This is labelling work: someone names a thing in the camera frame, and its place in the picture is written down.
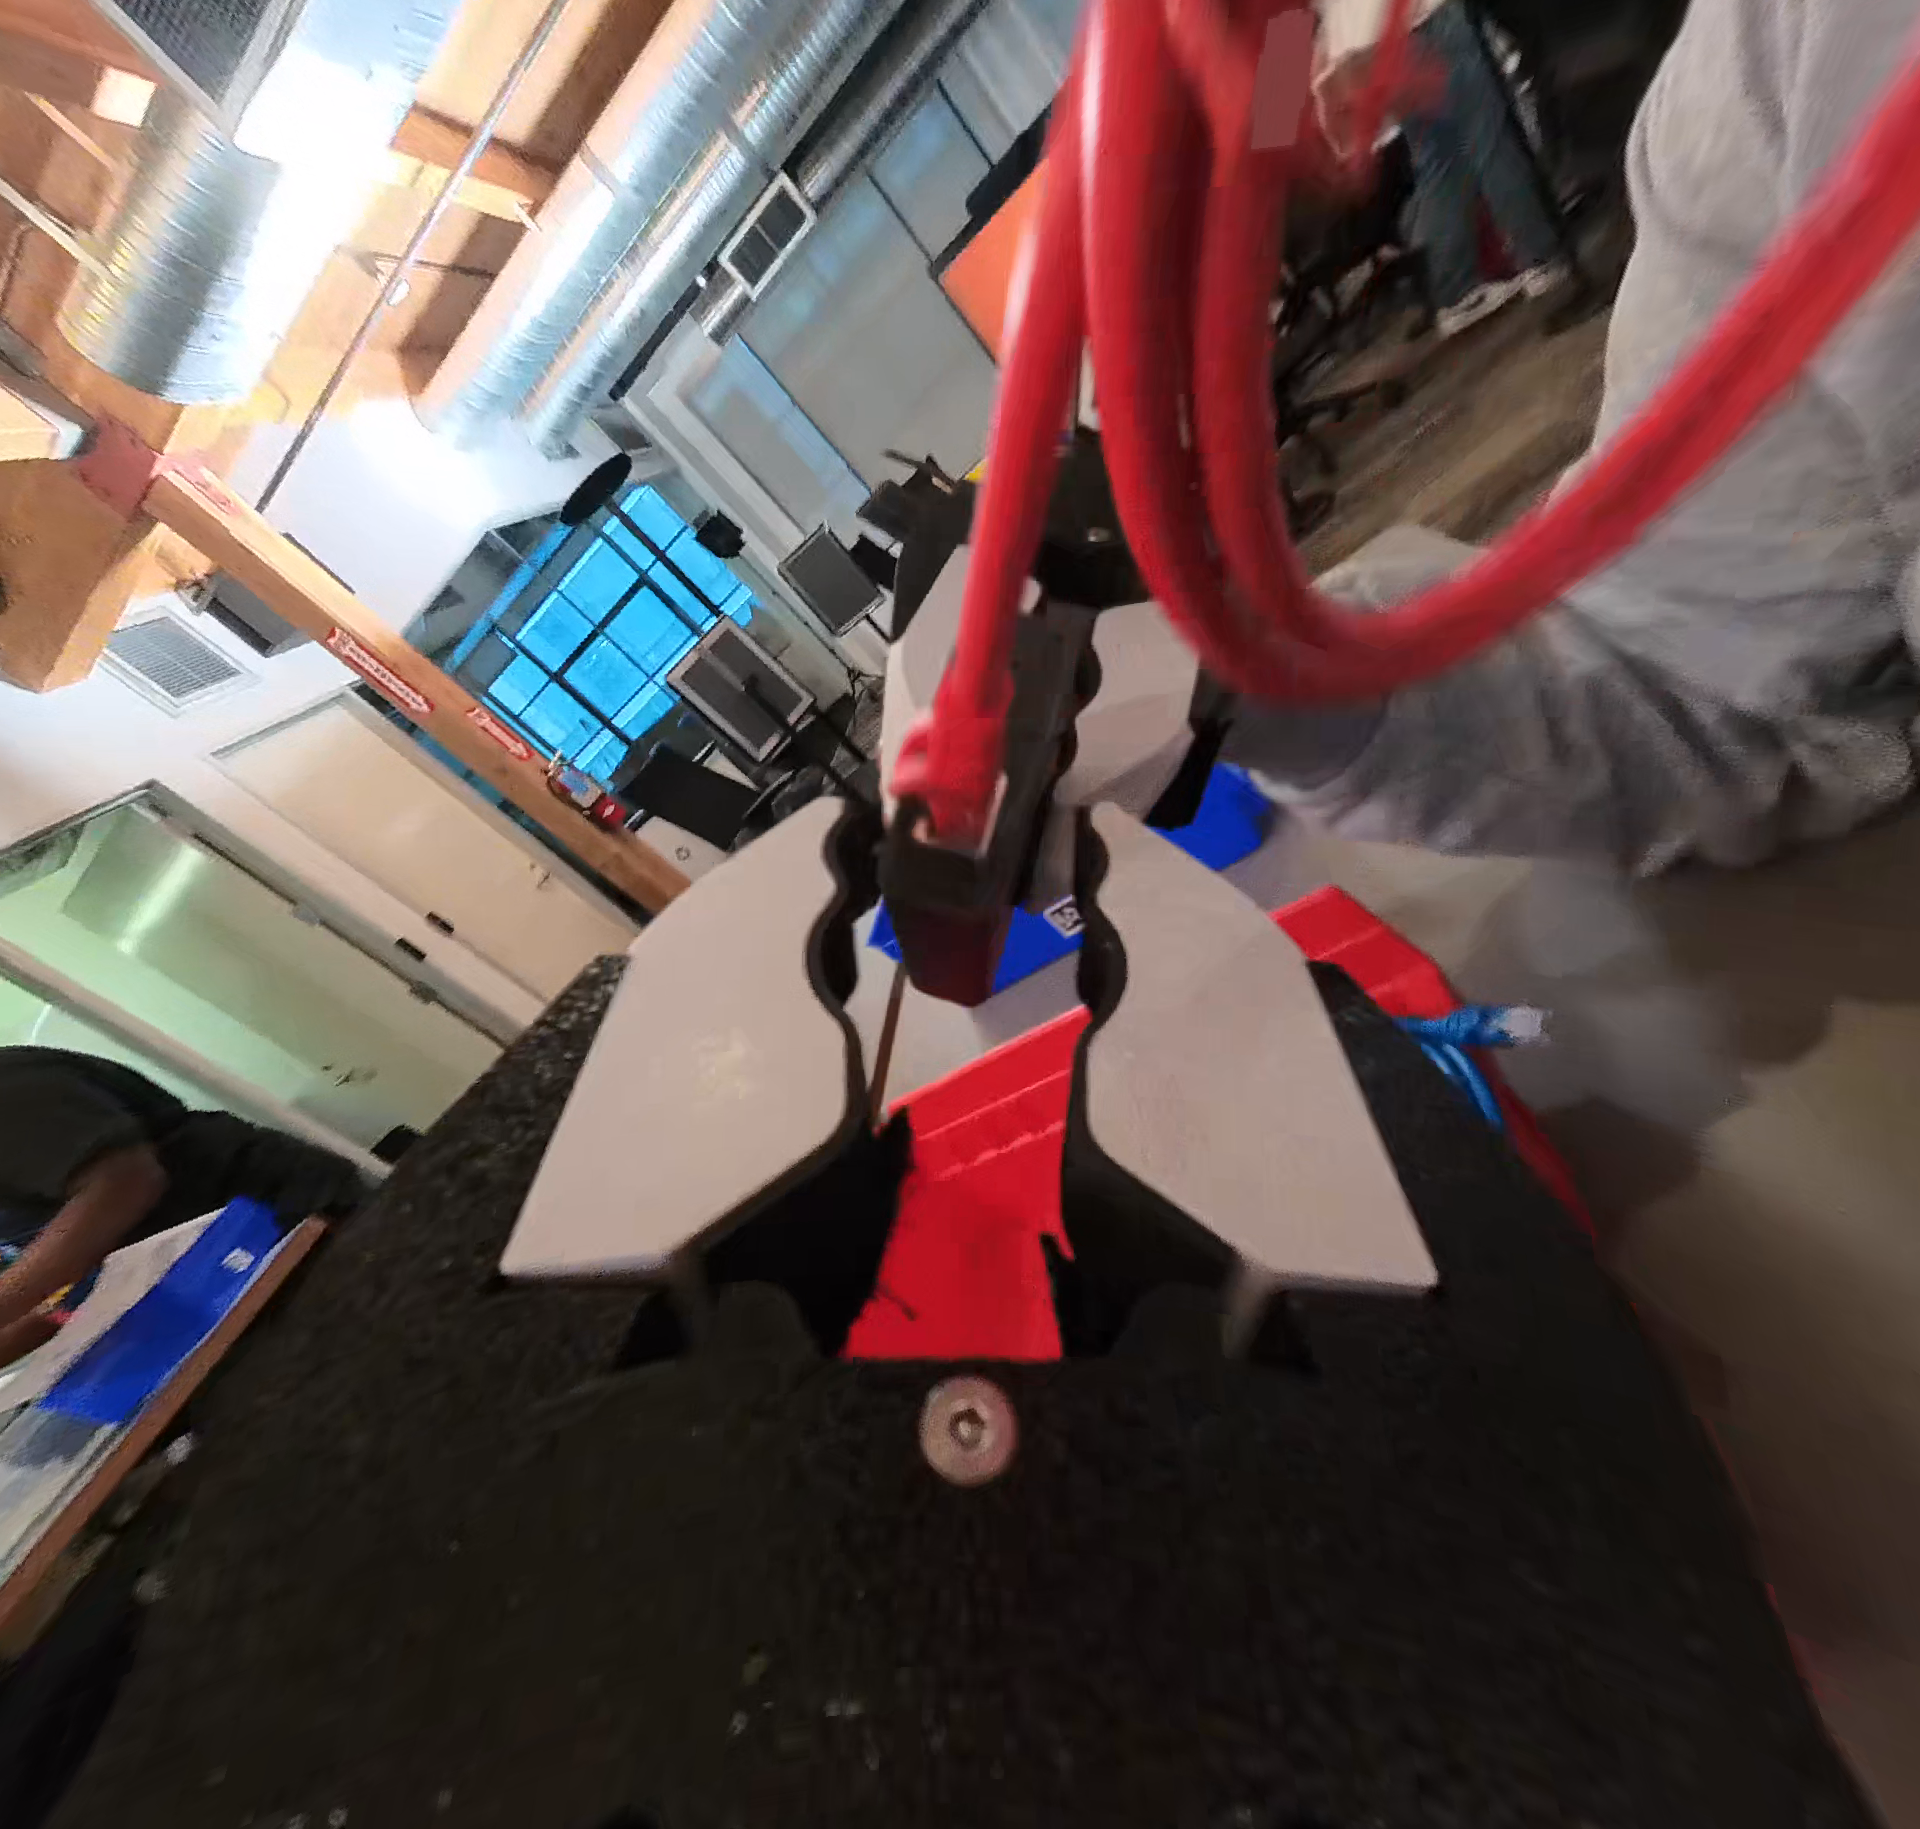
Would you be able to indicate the person's right forearm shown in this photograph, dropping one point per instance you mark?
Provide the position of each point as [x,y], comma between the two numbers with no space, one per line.
[1727,509]

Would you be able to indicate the wide silver air duct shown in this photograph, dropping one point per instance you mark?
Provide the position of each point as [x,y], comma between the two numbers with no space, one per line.
[165,253]

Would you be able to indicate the red plastic bin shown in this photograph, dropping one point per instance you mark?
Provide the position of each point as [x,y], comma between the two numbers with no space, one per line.
[977,1154]

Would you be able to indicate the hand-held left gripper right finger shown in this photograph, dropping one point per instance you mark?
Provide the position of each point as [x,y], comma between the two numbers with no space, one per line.
[1245,1094]

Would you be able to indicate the wooden edged background table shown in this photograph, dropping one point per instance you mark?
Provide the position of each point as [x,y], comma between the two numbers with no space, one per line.
[90,1469]

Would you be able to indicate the black ethernet adapter box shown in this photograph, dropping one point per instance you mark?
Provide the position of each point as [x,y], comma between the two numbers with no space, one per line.
[952,931]

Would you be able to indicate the beige desk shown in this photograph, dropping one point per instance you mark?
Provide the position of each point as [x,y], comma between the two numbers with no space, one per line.
[1727,1230]

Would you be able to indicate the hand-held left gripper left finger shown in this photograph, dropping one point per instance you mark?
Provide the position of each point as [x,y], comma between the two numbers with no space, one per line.
[705,1080]

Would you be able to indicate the white vent grille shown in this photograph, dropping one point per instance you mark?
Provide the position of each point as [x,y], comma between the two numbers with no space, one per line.
[176,655]

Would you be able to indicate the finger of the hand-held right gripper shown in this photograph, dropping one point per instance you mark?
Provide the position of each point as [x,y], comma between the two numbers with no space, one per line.
[1142,720]
[911,676]

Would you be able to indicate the blue plastic bin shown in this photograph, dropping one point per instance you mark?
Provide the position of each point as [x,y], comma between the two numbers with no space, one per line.
[1022,951]

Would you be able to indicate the small computer monitor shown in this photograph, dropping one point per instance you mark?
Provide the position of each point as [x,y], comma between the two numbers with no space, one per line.
[828,579]

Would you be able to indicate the blue paned window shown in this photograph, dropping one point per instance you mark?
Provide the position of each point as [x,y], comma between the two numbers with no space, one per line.
[617,631]

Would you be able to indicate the long silver air duct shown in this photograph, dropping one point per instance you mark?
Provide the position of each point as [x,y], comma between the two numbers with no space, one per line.
[645,208]

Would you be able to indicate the white tag sticker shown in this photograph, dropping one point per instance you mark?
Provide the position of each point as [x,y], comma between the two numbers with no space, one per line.
[1068,915]

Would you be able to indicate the orange screen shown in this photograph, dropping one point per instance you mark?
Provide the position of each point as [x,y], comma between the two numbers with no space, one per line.
[997,262]

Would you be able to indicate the small blue storage bin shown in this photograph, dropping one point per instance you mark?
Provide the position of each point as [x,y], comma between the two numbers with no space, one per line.
[165,1305]

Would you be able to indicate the large computer monitor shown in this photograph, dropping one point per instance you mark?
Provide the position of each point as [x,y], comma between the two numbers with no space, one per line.
[742,691]

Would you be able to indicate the wooden ceiling beam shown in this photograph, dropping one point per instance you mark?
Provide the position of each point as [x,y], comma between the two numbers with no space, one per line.
[375,645]

